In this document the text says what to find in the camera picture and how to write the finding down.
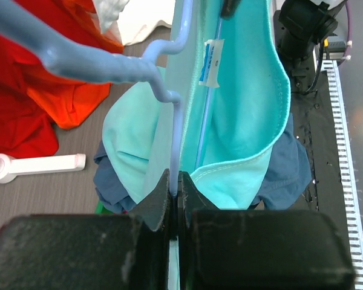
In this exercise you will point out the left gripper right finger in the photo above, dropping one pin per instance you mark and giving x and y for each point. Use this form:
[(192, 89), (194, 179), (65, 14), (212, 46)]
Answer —
[(257, 249)]

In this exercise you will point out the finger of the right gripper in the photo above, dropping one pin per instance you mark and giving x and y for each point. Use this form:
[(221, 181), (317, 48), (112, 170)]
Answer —
[(229, 8)]

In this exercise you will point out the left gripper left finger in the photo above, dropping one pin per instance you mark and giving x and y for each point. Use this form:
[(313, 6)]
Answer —
[(89, 251)]

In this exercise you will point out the light teal t shirt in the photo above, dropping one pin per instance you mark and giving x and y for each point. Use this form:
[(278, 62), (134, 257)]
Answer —
[(236, 102)]

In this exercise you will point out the dark blue t shirt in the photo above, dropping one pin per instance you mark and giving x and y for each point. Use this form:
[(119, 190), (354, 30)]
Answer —
[(287, 177)]

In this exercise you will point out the blue wire hanger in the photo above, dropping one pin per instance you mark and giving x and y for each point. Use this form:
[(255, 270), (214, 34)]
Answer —
[(109, 66)]

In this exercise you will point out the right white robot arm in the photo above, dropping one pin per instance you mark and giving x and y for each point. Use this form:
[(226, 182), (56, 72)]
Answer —
[(305, 33)]

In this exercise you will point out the hanging orange t shirt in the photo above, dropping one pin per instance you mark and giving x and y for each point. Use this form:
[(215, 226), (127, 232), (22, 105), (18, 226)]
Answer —
[(67, 102)]

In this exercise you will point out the hanging red t shirt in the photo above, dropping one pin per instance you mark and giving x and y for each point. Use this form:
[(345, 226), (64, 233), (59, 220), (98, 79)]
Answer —
[(26, 130)]

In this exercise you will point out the green plastic tray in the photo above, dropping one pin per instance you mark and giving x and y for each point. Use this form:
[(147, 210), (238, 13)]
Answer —
[(100, 209)]

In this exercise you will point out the hanging white tank top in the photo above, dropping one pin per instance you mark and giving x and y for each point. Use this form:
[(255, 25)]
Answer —
[(131, 22)]

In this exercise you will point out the white clothes rack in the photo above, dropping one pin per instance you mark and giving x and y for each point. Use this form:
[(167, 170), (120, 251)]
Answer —
[(10, 167)]

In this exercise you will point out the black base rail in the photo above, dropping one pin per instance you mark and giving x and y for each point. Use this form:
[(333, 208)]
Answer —
[(315, 129)]

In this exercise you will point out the white slotted cable duct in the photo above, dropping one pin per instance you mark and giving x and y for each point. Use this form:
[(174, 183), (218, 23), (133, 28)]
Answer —
[(348, 180)]

